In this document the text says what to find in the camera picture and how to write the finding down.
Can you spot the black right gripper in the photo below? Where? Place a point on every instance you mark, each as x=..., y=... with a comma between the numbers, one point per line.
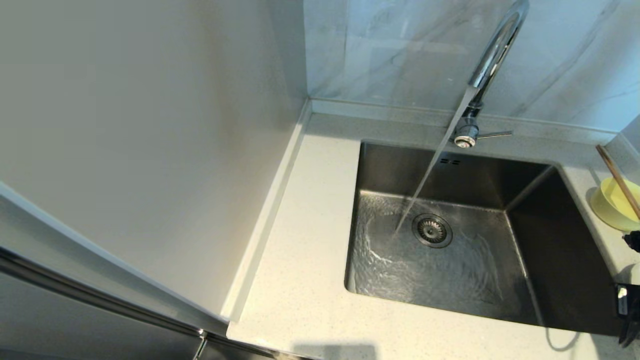
x=631, y=315

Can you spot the wooden chopstick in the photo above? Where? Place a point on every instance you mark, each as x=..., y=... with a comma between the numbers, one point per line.
x=614, y=175
x=620, y=180

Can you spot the chrome gooseneck kitchen faucet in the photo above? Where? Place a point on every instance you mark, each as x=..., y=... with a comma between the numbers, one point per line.
x=492, y=55

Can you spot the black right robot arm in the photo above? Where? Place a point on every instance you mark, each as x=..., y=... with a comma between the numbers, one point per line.
x=634, y=241

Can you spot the stainless steel sink basin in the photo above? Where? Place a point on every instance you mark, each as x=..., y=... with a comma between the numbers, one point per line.
x=450, y=280

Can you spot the yellow plastic bowl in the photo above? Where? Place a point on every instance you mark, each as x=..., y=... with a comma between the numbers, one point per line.
x=609, y=205

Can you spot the round metal drain strainer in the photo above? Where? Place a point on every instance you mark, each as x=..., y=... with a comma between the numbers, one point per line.
x=432, y=230

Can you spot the tall glossy grey cabinet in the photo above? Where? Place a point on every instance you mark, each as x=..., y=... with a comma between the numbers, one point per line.
x=75, y=320

